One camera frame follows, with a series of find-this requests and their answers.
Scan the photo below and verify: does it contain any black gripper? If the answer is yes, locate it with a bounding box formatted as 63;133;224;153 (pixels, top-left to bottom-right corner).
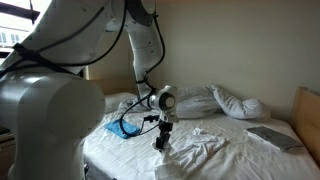
154;119;174;152

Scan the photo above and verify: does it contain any white cloth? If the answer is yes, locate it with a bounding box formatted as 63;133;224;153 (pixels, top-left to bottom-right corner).
154;127;232;180

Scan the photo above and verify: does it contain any blue folded cloth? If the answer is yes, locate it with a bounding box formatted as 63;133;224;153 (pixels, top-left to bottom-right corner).
104;118;142;140

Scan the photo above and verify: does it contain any grey duvet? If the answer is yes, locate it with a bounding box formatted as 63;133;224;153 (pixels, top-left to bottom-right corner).
117;85;223;120

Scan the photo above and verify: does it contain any wooden footboard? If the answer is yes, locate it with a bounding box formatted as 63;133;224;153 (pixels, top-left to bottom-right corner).
87;77;138;96

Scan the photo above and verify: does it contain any white pillow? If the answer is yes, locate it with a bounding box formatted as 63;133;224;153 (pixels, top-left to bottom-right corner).
206;83;272;122

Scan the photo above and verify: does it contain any white sheeted mattress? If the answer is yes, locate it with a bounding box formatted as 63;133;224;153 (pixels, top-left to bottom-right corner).
82;91;320;180

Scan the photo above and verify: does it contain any wooden headboard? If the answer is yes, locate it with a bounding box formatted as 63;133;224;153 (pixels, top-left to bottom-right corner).
289;86;320;168

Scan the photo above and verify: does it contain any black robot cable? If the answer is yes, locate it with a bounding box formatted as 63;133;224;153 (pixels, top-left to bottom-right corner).
0;0;167;137

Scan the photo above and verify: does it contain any dark window frame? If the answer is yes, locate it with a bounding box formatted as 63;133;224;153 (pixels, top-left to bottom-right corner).
0;0;53;66

